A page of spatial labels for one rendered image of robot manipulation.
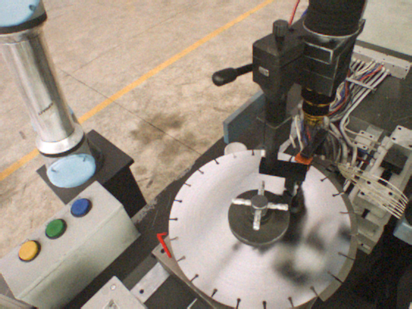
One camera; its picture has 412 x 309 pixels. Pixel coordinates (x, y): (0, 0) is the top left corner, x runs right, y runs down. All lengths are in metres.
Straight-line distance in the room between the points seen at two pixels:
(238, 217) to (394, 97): 0.85
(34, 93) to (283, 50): 0.49
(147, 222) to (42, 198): 1.40
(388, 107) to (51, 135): 1.05
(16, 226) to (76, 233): 1.44
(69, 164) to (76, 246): 0.19
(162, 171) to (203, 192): 1.32
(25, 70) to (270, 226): 0.53
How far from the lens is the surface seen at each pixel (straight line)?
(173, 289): 0.72
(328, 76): 0.46
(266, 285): 0.50
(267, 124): 0.45
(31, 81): 0.65
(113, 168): 0.97
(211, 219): 0.55
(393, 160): 0.80
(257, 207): 0.50
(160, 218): 0.81
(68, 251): 0.68
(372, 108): 1.15
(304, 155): 0.61
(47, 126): 0.71
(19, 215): 2.16
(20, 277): 0.71
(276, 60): 0.37
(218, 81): 0.38
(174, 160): 1.93
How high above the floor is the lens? 1.43
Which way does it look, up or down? 49 degrees down
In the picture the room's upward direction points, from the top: 9 degrees counter-clockwise
